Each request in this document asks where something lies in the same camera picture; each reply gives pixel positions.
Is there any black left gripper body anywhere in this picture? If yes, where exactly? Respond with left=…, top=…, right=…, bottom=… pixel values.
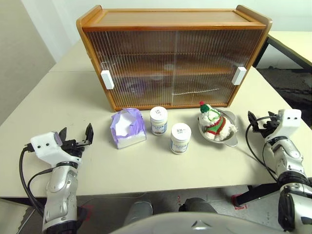
left=59, top=138, right=86, bottom=161

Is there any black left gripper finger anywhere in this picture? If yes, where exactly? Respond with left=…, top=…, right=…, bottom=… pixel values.
left=77, top=122, right=94, bottom=147
left=58, top=126, right=68, bottom=144

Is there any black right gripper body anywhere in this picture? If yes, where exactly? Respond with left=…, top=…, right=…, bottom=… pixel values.
left=258, top=116, right=280, bottom=139

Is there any white plush dog toy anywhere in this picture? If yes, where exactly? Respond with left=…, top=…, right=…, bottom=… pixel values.
left=197, top=101, right=238, bottom=142

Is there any white door handle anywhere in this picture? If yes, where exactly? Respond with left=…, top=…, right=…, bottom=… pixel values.
left=232, top=66, right=246, bottom=86
left=100, top=70, right=115, bottom=91

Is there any purple tissue pack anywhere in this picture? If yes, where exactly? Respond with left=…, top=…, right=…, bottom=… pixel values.
left=109, top=107, right=148, bottom=150

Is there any white jar with blue label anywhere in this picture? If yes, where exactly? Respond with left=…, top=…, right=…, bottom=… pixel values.
left=149, top=106, right=168, bottom=136
left=170, top=123, right=191, bottom=155

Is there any ribbed clear sliding door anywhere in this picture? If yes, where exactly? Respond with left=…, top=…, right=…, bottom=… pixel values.
left=172, top=30, right=263, bottom=108
left=85, top=31, right=176, bottom=110

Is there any wooden cabinet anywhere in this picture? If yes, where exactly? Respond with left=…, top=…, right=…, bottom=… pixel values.
left=76, top=4, right=273, bottom=112

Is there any stainless steel bowl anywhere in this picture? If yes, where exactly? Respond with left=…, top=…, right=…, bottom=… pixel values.
left=197, top=109, right=239, bottom=148

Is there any black table leg brace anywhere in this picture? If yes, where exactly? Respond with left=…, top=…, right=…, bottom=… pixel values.
left=231, top=182, right=281, bottom=208

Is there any grey rounded robot leg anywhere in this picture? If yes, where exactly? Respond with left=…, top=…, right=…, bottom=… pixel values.
left=124, top=199, right=154, bottom=226
left=179, top=197, right=217, bottom=215

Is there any silver robot torso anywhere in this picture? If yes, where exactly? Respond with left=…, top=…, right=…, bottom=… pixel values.
left=107, top=212, right=276, bottom=234

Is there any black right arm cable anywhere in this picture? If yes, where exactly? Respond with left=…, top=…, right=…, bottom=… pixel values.
left=245, top=116, right=281, bottom=182

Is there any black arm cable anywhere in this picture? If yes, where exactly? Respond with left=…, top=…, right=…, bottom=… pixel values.
left=19, top=143, right=53, bottom=217
left=245, top=116, right=281, bottom=182

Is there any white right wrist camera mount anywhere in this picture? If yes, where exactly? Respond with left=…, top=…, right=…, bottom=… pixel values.
left=264, top=109, right=302, bottom=144

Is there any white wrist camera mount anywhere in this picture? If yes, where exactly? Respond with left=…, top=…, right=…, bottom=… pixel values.
left=264, top=109, right=302, bottom=144
left=30, top=131, right=82, bottom=169

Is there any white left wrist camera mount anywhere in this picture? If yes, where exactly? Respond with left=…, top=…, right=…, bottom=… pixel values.
left=30, top=131, right=82, bottom=169

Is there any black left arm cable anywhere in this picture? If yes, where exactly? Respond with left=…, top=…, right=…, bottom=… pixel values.
left=19, top=143, right=53, bottom=217

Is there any beige table with black frame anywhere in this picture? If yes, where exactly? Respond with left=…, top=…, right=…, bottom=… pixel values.
left=252, top=30, right=312, bottom=71

